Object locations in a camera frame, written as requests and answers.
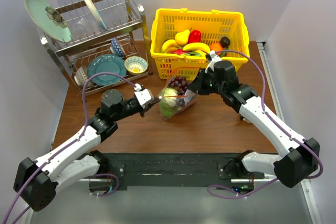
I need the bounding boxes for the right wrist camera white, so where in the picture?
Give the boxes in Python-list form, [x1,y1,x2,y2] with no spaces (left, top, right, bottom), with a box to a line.
[205,50,222,73]

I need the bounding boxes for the cream mug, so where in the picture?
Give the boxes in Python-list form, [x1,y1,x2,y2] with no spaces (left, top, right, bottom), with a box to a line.
[240,115,252,124]

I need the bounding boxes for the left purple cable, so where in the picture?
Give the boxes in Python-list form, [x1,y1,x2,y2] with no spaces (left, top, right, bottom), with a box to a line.
[0,73,142,224]

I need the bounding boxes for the yellow interior patterned bowl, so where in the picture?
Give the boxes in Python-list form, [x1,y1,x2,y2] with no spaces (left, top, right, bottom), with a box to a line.
[124,56,148,75]

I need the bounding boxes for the black white leaf bowl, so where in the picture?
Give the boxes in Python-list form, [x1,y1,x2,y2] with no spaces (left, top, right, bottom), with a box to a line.
[101,89,123,101]

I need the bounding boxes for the yellow banana bunch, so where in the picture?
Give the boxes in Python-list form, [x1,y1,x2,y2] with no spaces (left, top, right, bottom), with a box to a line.
[161,39,182,54]

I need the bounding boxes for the blue zigzag patterned cup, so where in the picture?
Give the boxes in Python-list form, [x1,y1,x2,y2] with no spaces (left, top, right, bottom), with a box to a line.
[110,38,125,58]

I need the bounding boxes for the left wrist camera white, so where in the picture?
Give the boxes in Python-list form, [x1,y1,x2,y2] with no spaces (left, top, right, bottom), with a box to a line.
[134,83,155,109]

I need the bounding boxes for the teal scalloped plate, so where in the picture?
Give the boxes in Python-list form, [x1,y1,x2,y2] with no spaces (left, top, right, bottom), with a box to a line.
[88,54,127,86]

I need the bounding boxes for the green cabbage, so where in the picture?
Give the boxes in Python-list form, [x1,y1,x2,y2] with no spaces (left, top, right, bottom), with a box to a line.
[159,88,178,108]

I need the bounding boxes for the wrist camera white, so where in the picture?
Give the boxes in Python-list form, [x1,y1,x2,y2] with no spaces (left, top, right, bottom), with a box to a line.
[134,83,155,109]
[205,50,222,73]

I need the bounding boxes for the patterned cup on rack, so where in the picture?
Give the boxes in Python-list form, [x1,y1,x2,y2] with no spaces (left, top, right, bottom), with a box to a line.
[74,66,89,87]

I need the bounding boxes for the orange fruit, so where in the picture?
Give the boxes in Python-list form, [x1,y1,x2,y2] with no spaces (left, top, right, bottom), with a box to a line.
[209,42,223,56]

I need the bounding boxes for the red bell pepper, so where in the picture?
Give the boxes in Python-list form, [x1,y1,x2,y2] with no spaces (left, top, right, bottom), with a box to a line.
[188,30,202,44]

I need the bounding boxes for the dark purple grapes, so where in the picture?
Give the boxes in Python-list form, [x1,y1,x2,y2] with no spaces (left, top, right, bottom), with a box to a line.
[167,77,189,95]

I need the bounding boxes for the small green lime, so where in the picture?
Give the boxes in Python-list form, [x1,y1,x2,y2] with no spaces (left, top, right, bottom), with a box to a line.
[160,106,175,119]

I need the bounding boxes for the long yellow banana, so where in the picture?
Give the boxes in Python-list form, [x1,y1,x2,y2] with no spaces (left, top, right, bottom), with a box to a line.
[182,42,210,56]

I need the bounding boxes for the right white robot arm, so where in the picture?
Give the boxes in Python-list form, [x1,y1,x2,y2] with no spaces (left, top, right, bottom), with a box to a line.
[188,61,323,188]

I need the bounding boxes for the cream and blue plate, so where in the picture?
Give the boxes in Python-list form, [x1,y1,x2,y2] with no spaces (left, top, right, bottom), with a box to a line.
[83,0,108,31]

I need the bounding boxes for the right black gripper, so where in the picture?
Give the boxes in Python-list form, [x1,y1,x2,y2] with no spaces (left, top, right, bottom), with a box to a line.
[187,68,225,95]

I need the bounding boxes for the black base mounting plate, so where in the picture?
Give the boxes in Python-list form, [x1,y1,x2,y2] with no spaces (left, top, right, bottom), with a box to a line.
[89,151,264,192]

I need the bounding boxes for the clear orange zip bag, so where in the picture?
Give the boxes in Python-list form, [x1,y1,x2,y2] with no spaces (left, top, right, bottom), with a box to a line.
[159,66,199,121]

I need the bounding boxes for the yellow plastic basket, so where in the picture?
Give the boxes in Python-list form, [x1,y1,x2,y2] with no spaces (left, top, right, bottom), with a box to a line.
[150,8,250,79]

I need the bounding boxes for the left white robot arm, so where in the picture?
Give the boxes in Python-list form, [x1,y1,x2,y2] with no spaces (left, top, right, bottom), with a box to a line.
[14,92,159,211]

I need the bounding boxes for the dark avocado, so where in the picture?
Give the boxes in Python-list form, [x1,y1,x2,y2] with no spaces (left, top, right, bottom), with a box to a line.
[219,36,231,48]

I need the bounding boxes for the red dragon fruit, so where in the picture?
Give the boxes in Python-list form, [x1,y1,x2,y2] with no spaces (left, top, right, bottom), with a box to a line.
[171,48,188,56]

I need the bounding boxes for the mint green floral plate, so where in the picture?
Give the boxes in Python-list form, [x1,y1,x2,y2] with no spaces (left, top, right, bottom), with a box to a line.
[25,0,72,43]

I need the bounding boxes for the steel two-tier dish rack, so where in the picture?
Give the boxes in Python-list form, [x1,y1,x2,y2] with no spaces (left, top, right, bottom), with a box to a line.
[38,0,153,97]

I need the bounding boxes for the yellow pear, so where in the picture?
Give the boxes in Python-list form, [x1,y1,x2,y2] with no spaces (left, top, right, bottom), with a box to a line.
[175,29,190,47]

